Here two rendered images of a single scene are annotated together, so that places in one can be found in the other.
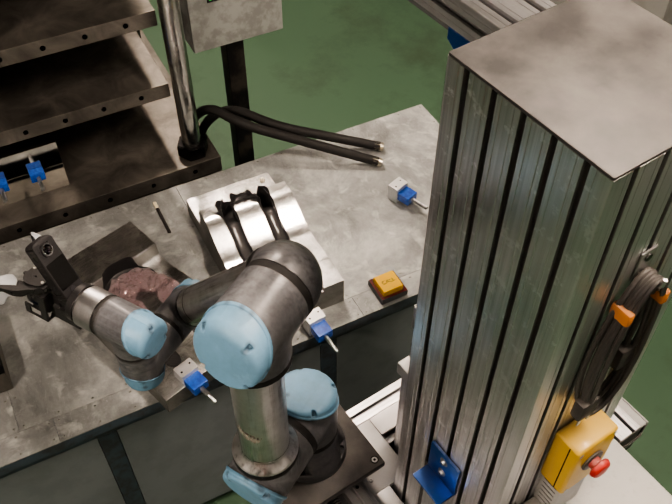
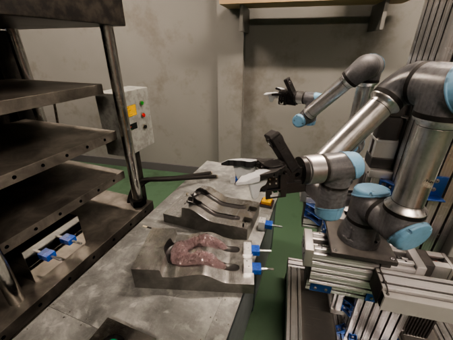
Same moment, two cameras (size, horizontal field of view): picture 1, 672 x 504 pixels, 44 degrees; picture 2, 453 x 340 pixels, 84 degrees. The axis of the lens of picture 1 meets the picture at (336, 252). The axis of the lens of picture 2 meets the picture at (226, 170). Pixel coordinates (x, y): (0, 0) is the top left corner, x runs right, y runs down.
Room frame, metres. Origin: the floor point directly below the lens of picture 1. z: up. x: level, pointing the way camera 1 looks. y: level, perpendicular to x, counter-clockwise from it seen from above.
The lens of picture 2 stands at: (0.58, 0.96, 1.72)
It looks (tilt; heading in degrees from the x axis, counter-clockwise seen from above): 26 degrees down; 318
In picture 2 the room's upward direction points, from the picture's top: straight up
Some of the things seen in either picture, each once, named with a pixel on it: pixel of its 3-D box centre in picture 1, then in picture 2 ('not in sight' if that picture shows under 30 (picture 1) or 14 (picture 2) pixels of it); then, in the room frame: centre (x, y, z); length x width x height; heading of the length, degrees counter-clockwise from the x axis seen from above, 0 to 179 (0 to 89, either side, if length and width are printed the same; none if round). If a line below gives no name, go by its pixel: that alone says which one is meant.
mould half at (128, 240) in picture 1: (148, 310); (197, 257); (1.30, 0.49, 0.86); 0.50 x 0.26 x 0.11; 45
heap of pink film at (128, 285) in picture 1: (148, 299); (198, 249); (1.30, 0.48, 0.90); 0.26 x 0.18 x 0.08; 45
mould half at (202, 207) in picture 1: (261, 239); (212, 208); (1.54, 0.21, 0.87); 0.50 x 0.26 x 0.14; 27
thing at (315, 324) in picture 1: (323, 333); (270, 224); (1.25, 0.03, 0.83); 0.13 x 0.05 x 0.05; 33
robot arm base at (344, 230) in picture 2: (308, 436); (360, 227); (0.81, 0.05, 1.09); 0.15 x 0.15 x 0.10
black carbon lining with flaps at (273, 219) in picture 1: (258, 232); (214, 203); (1.52, 0.21, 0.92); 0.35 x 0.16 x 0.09; 27
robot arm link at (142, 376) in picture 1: (146, 353); (327, 195); (0.84, 0.34, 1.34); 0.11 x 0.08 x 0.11; 150
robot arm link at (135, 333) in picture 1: (130, 328); (338, 167); (0.82, 0.35, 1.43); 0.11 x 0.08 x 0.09; 60
